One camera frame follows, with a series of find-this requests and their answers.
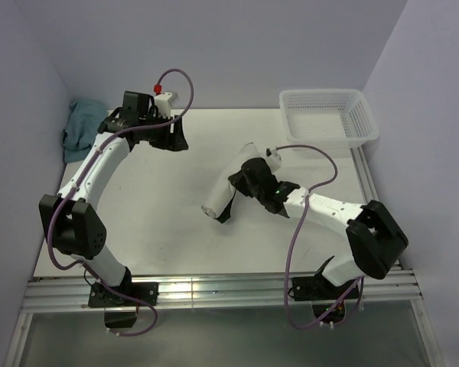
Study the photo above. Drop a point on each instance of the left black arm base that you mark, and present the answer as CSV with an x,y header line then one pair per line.
x,y
122,304

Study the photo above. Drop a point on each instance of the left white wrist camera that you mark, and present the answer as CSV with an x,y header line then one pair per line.
x,y
164,101

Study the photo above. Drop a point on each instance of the crumpled light blue t-shirt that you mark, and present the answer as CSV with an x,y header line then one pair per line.
x,y
80,132

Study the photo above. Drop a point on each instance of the aluminium rail frame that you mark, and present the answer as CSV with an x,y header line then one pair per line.
x,y
220,298

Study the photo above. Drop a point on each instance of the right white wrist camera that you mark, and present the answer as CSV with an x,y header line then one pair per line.
x,y
273,159

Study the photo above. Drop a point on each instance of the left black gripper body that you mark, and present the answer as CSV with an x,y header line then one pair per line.
x,y
158,135

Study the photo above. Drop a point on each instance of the white plastic perforated basket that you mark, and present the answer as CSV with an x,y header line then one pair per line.
x,y
327,118

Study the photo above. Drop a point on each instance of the white green raglan t-shirt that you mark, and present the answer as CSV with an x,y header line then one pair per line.
x,y
219,201

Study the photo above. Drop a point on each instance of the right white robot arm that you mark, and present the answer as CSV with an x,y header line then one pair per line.
x,y
374,239

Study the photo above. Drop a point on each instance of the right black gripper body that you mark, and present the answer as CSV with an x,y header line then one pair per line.
x,y
242,183

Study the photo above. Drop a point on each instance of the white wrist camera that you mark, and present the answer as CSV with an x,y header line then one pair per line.
x,y
164,101
273,159

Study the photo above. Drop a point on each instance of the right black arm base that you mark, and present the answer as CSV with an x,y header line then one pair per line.
x,y
316,287

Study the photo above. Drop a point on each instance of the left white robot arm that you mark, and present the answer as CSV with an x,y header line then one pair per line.
x,y
71,224

